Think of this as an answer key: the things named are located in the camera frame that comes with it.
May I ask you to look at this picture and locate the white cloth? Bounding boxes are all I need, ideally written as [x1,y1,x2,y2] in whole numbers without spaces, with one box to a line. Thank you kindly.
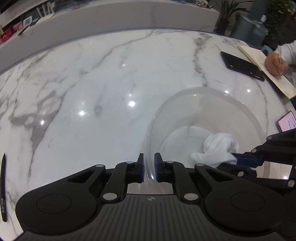
[190,133,239,168]

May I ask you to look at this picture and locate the clear plastic bowl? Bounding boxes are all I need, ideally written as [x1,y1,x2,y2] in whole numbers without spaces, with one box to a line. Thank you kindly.
[144,87,266,184]

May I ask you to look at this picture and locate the white sleeve forearm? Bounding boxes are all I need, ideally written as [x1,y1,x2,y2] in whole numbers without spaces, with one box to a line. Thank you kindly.
[276,40,296,65]

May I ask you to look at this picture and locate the person's writing hand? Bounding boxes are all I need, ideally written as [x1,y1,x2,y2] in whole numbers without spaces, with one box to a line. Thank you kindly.
[264,52,289,76]

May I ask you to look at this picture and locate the smartphone with lit screen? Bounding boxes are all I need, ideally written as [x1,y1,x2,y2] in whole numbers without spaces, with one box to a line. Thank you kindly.
[276,111,296,132]

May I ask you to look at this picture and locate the open notebook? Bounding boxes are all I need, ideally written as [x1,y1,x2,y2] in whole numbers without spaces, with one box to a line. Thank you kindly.
[237,45,296,100]

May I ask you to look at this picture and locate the black smartphone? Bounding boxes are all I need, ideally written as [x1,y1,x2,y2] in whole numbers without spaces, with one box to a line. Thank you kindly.
[220,51,264,81]

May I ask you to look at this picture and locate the black pen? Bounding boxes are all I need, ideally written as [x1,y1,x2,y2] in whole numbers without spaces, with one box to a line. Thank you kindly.
[0,154,7,222]

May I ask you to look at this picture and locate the grey trash bin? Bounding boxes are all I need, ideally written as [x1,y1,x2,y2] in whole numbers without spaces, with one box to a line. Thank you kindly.
[230,14,255,42]

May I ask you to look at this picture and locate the water jug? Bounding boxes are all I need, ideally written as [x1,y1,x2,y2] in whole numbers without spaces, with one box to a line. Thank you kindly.
[247,15,268,49]

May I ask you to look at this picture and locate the potted green plant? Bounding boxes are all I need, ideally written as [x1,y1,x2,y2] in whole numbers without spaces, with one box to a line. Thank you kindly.
[215,0,253,36]

